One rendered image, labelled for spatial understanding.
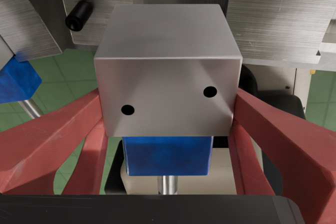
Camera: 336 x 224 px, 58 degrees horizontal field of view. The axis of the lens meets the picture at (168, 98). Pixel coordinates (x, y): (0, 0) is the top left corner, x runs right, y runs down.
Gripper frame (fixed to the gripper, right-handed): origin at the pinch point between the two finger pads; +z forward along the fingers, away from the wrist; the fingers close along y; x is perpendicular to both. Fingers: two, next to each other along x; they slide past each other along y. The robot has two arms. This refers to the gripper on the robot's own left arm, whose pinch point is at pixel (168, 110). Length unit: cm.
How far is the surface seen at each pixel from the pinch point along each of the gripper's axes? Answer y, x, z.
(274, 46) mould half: -6.3, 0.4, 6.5
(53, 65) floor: 54, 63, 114
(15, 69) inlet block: 13.2, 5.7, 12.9
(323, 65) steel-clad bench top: -14.7, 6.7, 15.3
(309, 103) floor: -63, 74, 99
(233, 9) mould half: -3.6, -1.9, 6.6
